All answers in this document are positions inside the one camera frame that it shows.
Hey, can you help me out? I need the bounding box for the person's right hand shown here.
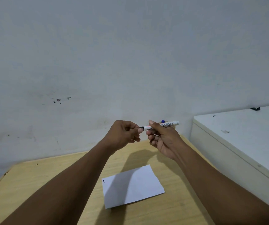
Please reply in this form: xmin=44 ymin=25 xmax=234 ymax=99
xmin=145 ymin=119 xmax=186 ymax=162

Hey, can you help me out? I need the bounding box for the person's left hand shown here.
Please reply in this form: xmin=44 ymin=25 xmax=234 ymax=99
xmin=104 ymin=120 xmax=144 ymax=154

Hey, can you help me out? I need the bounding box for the black marker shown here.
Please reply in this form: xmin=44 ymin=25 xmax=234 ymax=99
xmin=138 ymin=121 xmax=180 ymax=132

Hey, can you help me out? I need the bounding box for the white paper sheet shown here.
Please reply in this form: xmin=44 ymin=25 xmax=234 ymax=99
xmin=101 ymin=164 xmax=166 ymax=210

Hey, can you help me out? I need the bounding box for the person's right forearm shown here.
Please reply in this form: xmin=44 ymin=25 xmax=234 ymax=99
xmin=174 ymin=143 xmax=269 ymax=225

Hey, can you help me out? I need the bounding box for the person's left forearm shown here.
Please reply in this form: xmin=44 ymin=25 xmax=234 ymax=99
xmin=0 ymin=138 xmax=117 ymax=225

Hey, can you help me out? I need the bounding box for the white cabinet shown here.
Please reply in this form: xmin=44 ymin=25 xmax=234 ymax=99
xmin=190 ymin=104 xmax=269 ymax=216

